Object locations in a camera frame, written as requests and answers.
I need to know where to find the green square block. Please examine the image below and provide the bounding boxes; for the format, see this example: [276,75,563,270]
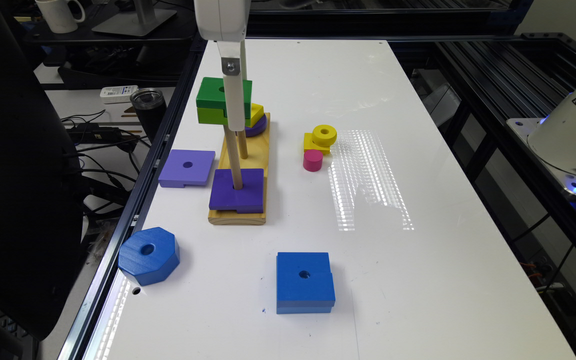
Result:
[196,77,252,127]

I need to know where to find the yellow ring block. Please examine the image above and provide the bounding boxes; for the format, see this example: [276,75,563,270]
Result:
[303,125,337,155]

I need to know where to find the light purple square block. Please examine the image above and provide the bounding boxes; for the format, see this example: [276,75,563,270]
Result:
[158,150,215,188]

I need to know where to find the yellow block on peg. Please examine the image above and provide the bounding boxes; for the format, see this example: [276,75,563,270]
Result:
[246,103,264,128]

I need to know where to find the blue square block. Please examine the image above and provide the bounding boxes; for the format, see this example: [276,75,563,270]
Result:
[276,252,336,314]

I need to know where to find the front wooden peg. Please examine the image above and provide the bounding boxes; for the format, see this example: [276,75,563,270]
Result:
[223,125,243,190]

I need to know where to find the wooden peg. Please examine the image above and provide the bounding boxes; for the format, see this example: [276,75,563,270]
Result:
[237,131,248,159]
[223,125,243,190]

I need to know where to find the white remote control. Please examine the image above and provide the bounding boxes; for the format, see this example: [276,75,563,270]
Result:
[99,85,139,104]

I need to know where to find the black steel tumbler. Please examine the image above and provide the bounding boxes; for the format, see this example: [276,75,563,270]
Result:
[130,88,167,141]

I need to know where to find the middle wooden peg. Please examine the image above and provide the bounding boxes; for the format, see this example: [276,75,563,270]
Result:
[237,131,248,159]

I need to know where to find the blue octagon block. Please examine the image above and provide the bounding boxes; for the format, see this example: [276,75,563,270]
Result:
[118,227,180,286]

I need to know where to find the monitor stand base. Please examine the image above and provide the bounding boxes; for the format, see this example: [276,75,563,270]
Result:
[92,0,177,37]

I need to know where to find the wooden peg base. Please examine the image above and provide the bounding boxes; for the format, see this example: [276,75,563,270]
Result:
[208,112,271,225]

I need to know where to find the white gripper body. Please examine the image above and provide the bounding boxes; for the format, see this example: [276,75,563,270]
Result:
[193,0,251,42]

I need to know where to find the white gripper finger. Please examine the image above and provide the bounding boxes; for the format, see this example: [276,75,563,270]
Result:
[240,39,248,80]
[217,41,245,131]

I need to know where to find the pink cylinder block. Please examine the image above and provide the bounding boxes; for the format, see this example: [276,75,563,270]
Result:
[302,149,323,172]

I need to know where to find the black monitor back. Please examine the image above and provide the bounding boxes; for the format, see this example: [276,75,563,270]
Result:
[0,11,83,340]

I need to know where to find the white ceramic mug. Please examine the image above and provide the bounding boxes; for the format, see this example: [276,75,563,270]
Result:
[35,0,86,34]

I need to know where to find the purple round block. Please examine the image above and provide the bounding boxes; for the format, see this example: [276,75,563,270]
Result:
[245,115,268,138]

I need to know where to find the dark purple square block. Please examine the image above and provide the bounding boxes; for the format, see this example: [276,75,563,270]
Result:
[209,168,265,214]

